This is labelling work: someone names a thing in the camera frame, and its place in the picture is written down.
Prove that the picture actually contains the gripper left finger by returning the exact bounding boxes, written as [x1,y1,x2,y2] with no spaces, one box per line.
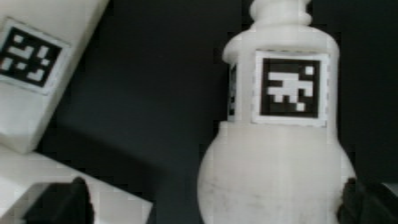
[22,177,93,224]

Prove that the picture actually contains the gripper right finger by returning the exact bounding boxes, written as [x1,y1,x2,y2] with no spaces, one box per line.
[335,178,398,224]

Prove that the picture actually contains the white lamp bulb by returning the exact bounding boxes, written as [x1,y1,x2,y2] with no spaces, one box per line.
[196,0,355,224]

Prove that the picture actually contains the white lamp base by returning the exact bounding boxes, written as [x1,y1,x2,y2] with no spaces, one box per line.
[0,0,152,224]

